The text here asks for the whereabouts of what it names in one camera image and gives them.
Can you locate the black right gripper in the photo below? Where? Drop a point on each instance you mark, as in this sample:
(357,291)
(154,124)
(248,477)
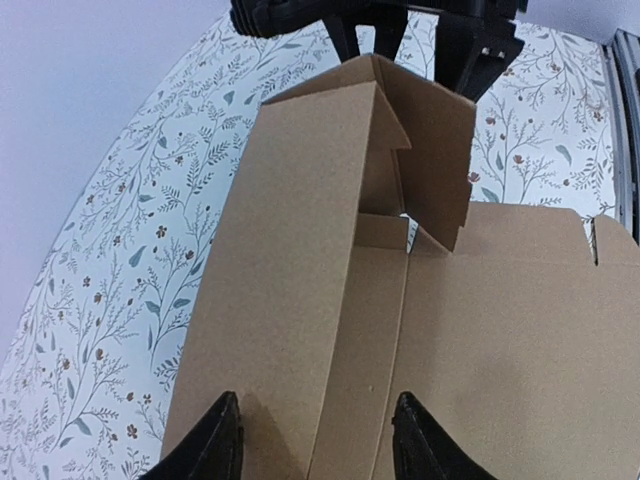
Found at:
(470,53)

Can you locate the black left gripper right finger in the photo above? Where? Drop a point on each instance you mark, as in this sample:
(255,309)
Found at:
(423,450)

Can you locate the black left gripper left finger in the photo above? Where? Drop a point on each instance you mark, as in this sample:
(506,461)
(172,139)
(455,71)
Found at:
(212,450)

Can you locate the brown cardboard box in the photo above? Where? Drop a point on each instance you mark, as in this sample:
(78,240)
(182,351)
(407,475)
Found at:
(350,265)

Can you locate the aluminium front rail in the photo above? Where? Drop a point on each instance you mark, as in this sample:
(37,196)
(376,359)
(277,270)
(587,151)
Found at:
(621,58)

